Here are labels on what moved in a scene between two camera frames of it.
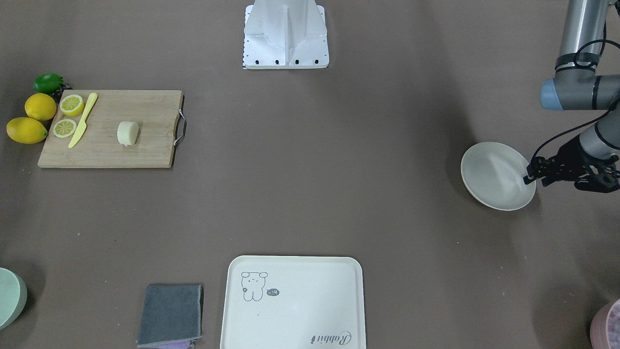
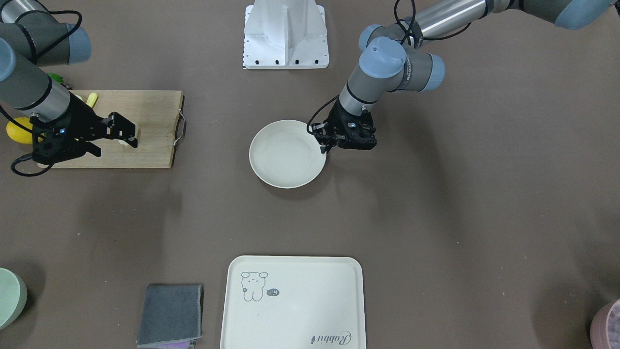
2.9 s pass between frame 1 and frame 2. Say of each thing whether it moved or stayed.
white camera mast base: stayed
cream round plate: moved
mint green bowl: stayed
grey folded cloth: stayed
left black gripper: moved
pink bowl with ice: stayed
